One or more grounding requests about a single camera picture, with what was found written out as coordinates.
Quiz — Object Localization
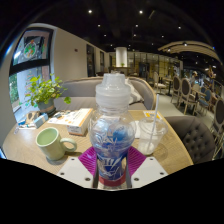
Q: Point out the curved grey sofa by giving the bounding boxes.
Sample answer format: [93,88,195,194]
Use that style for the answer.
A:
[53,75,158,113]

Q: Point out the dark framed wall poster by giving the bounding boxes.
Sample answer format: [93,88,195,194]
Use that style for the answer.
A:
[12,28,54,66]

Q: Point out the green potted plant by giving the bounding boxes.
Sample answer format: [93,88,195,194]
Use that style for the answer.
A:
[24,73,72,118]

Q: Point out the grey tufted armchair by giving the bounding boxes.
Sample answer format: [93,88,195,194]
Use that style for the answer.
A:
[164,114,216,165]

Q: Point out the small light blue box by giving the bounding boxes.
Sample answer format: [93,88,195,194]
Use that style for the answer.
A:
[33,112,50,129]

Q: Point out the clear blue-labelled water bottle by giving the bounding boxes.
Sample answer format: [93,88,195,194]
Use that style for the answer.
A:
[88,73,137,188]

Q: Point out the group of ceiling lights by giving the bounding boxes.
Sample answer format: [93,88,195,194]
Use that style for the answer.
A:
[84,8,188,48]

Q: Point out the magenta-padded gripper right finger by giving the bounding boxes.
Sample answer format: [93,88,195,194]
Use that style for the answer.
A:
[126,146,169,190]

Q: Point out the group of dining chairs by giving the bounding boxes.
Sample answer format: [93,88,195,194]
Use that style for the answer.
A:
[151,66,224,143]

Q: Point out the person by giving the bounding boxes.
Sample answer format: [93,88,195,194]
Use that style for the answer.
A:
[188,69,201,88]

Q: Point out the pale green mug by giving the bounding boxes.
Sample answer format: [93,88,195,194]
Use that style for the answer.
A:
[35,126,78,162]

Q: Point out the yellow white card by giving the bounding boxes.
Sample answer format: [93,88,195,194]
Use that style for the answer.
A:
[143,110,164,120]

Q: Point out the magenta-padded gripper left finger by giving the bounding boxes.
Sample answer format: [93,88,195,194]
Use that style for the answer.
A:
[57,146,100,190]

